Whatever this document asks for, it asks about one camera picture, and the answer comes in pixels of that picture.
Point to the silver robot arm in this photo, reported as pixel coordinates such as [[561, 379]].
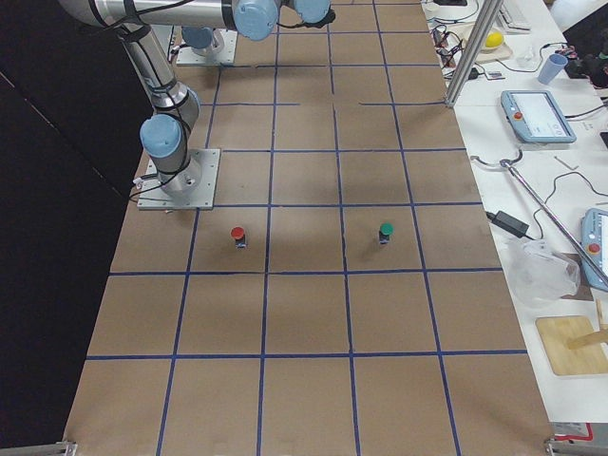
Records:
[[304, 12], [176, 106]]

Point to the red push button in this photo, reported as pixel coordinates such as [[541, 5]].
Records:
[[238, 234]]

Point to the green push button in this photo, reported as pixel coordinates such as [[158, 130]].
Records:
[[385, 232]]

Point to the wooden board stand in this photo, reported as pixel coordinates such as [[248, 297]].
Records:
[[572, 345]]

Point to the black power adapter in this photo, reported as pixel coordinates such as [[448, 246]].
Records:
[[512, 225]]

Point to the metal cane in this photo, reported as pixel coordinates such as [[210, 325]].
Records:
[[509, 165]]

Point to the clear plastic bag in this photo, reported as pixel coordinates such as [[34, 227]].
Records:
[[537, 273]]

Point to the wooden cutting board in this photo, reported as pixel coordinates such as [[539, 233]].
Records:
[[501, 52]]

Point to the upper teach pendant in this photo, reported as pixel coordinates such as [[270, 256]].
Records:
[[535, 117]]

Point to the teach pendant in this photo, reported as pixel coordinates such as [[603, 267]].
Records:
[[593, 230], [535, 117]]

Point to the yellow lemon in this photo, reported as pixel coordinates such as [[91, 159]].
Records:
[[493, 40]]

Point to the lower teach pendant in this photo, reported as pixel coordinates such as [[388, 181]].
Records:
[[593, 230]]

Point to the blue plastic cup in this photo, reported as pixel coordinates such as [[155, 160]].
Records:
[[553, 65]]

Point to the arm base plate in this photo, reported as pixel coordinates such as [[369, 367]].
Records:
[[223, 52], [193, 188]]

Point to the aluminium frame post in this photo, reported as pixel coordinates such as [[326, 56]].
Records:
[[474, 44]]

